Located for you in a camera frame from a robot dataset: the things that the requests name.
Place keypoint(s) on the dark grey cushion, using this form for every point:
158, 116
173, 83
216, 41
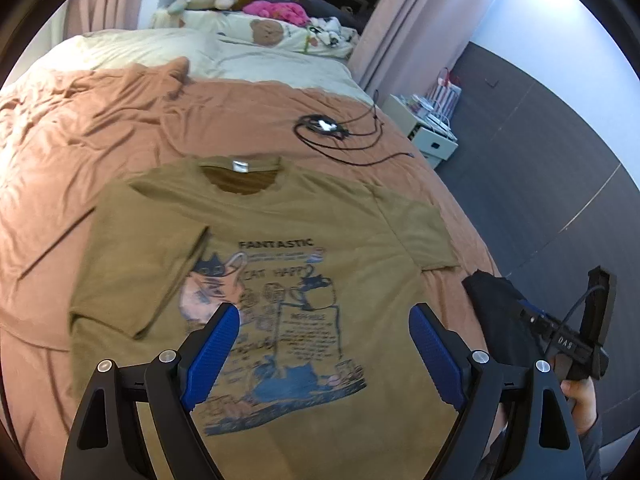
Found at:
325, 7

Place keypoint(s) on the tan printed t-shirt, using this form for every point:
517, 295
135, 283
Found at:
325, 210

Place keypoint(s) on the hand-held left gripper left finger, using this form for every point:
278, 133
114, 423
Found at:
215, 355

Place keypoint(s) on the striped gift bag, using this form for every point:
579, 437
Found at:
445, 92

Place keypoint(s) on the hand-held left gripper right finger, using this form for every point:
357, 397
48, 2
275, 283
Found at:
435, 355

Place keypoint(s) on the bear print pillow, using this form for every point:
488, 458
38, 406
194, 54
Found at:
295, 35

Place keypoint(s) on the person's right hand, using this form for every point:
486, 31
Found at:
582, 405

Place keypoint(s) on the orange fleece blanket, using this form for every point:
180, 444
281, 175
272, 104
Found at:
100, 125

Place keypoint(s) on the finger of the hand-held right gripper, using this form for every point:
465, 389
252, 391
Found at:
530, 306

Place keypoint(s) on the white nightstand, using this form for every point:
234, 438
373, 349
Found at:
435, 145

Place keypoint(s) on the pink plush toy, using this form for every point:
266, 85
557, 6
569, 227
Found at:
275, 10

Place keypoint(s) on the person's right forearm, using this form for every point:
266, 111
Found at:
592, 452

